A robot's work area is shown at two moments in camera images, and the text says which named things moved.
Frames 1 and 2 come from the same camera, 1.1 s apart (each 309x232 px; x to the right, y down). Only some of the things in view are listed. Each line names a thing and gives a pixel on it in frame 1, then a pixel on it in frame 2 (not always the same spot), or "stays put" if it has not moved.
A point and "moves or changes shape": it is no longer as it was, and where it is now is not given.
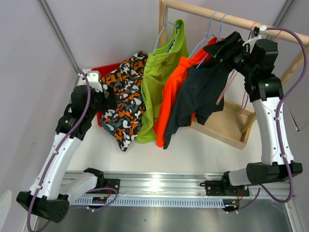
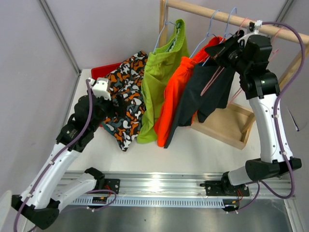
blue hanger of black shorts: x=227 y=13 → x=226 y=34
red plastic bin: x=103 y=70 stays put
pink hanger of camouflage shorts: x=234 y=72 → x=218 y=74
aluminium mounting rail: x=171 y=184 stays put
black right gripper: x=238 y=47 stays put
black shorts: x=202 y=87 moves or changes shape
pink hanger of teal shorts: x=248 y=90 → x=271 y=55
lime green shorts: x=157 y=65 stays put
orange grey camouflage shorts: x=127 y=79 stays put
